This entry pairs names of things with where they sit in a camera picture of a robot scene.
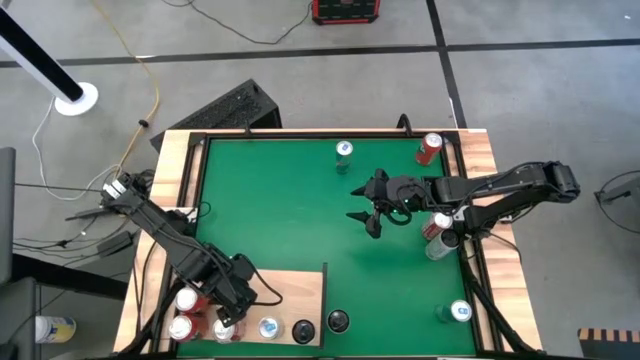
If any red Coca-Cola can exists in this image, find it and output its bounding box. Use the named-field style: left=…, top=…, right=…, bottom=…
left=210, top=319, right=246, bottom=345
left=421, top=211, right=454, bottom=242

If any blue can blue tab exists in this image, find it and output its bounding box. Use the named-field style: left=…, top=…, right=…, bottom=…
left=257, top=316, right=285, bottom=341

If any black white pole round base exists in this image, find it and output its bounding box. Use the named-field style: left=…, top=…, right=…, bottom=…
left=0, top=7, right=100, bottom=117

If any black round wire stand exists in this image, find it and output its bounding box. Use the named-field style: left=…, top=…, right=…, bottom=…
left=593, top=169, right=640, bottom=239

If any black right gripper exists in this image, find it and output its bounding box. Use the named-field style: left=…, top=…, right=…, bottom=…
left=345, top=169, right=434, bottom=240

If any red can blue logo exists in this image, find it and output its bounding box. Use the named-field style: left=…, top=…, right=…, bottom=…
left=415, top=132, right=444, bottom=167

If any yellow cable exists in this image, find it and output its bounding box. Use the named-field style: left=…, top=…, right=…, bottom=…
left=92, top=0, right=161, bottom=176

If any grey panel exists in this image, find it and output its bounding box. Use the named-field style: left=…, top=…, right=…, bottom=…
left=0, top=147, right=16, bottom=286

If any white canister yellow label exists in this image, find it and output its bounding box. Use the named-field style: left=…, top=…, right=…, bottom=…
left=34, top=315, right=78, bottom=345

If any wooden shelf board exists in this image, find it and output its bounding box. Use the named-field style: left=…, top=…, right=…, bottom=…
left=175, top=269, right=325, bottom=347

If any red soda can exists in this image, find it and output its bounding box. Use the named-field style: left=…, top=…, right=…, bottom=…
left=168, top=314, right=204, bottom=344
left=174, top=287, right=209, bottom=315

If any black table frame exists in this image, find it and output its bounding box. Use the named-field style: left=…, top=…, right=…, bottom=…
left=119, top=128, right=539, bottom=360

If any tall silver can black lid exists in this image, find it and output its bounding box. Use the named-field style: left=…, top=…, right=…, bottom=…
left=291, top=319, right=317, bottom=345
left=425, top=228, right=461, bottom=262

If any striped box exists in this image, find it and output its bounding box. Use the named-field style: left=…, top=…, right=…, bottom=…
left=578, top=327, right=640, bottom=360

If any white cable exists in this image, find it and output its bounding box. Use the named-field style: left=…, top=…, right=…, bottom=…
left=32, top=97, right=124, bottom=202

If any black perforated case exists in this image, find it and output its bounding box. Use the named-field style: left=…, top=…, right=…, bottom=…
left=149, top=78, right=284, bottom=153

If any black flat bracket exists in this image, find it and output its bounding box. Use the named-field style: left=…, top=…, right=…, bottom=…
left=64, top=205, right=119, bottom=222

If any black floor cable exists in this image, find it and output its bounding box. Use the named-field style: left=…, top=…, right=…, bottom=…
left=162, top=0, right=314, bottom=46

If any dark grey box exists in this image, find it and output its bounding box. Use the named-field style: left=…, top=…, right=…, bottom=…
left=0, top=277, right=41, bottom=360

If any thin black cable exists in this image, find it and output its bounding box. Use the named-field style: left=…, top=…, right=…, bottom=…
left=12, top=238, right=101, bottom=252
left=14, top=182, right=109, bottom=196

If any green can white lid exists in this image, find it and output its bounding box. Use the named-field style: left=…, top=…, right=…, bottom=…
left=435, top=299, right=474, bottom=325
left=334, top=140, right=355, bottom=175

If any black power adapter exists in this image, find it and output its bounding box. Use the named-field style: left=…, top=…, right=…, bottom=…
left=97, top=230, right=135, bottom=259

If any green table mat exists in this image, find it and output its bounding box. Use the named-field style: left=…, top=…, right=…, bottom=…
left=177, top=138, right=477, bottom=357

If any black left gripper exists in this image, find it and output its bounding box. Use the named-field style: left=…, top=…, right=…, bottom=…
left=209, top=259, right=259, bottom=329

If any red black box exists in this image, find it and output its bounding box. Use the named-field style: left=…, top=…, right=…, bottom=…
left=311, top=0, right=382, bottom=26

